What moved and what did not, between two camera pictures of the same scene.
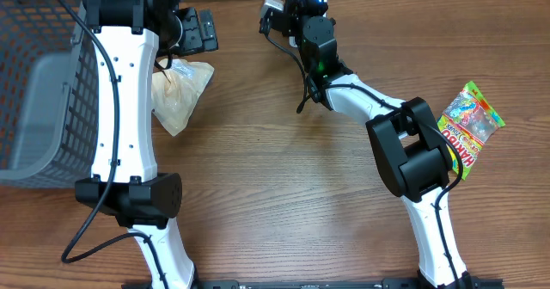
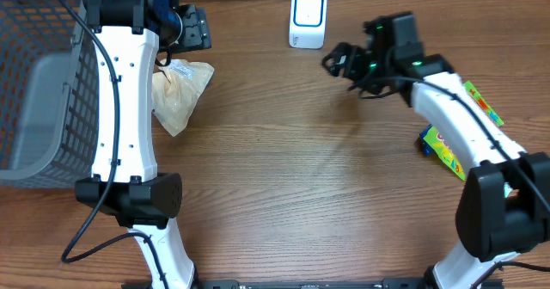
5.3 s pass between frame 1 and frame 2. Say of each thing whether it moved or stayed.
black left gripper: stayed
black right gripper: moved
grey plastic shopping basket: stayed
